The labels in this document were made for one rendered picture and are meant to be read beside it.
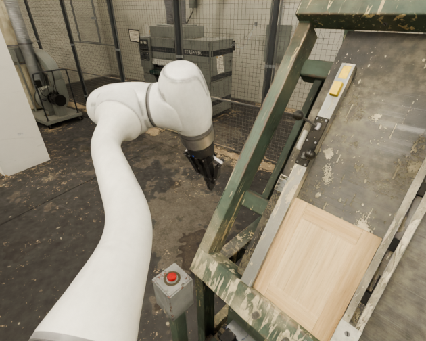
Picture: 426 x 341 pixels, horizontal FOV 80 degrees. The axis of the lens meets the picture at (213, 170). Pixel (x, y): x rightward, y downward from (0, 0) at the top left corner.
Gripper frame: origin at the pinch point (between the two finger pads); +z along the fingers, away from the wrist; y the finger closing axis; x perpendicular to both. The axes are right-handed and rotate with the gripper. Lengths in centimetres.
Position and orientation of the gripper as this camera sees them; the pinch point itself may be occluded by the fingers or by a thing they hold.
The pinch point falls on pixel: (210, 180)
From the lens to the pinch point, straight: 83.9
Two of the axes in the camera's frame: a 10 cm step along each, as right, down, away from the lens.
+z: 1.5, 5.8, 8.0
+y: -8.6, -3.2, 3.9
